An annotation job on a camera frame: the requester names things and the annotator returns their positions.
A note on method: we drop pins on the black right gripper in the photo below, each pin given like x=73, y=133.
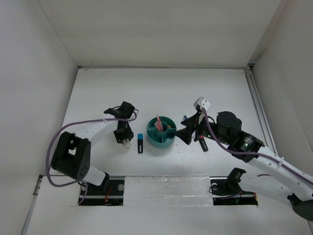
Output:
x=193, y=123

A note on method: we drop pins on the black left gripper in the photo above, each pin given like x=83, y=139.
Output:
x=120, y=138

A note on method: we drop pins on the pink mini stapler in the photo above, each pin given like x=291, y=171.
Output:
x=126, y=143

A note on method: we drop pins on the red refill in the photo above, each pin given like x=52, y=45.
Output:
x=159, y=122

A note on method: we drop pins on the red gel pen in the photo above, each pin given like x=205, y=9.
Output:
x=157, y=126

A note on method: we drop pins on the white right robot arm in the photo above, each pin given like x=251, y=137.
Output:
x=279, y=180

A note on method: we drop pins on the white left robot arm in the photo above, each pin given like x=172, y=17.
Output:
x=72, y=155

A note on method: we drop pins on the blue black highlighter marker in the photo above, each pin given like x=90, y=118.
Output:
x=140, y=143

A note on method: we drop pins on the pink black highlighter marker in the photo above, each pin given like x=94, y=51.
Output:
x=203, y=144

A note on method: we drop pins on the teal round desk organizer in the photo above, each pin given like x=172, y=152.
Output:
x=162, y=139

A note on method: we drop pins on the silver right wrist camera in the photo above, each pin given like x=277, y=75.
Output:
x=202, y=104

